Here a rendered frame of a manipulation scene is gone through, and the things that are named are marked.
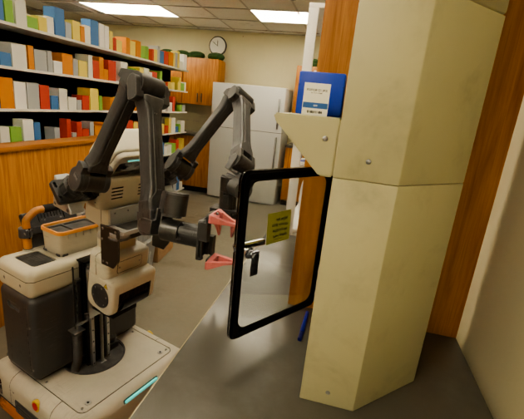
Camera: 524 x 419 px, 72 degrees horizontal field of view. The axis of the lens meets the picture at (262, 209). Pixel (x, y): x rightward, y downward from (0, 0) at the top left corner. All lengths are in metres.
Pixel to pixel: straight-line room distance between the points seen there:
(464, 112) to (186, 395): 0.76
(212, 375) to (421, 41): 0.76
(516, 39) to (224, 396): 1.02
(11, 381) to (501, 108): 2.08
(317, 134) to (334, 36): 0.43
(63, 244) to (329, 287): 1.31
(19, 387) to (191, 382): 1.26
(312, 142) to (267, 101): 5.02
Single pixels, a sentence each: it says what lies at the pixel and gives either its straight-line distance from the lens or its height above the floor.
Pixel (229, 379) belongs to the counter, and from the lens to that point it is 0.88.
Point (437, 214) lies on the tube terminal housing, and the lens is 0.77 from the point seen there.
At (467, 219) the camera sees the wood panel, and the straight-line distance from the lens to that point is 1.09.
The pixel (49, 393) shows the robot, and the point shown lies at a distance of 1.92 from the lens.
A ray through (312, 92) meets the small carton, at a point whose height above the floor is 1.55.
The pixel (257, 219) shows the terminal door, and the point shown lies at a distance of 0.80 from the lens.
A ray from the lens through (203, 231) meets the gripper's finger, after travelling 0.88.
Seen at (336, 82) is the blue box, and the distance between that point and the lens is 0.84.
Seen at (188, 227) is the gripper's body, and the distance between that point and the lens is 0.91.
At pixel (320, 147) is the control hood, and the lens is 0.64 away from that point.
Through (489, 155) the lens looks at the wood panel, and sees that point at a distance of 1.07.
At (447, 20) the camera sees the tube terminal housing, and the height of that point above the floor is 1.67.
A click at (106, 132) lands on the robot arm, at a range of 1.20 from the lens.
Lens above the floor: 1.52
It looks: 16 degrees down
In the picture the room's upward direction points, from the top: 6 degrees clockwise
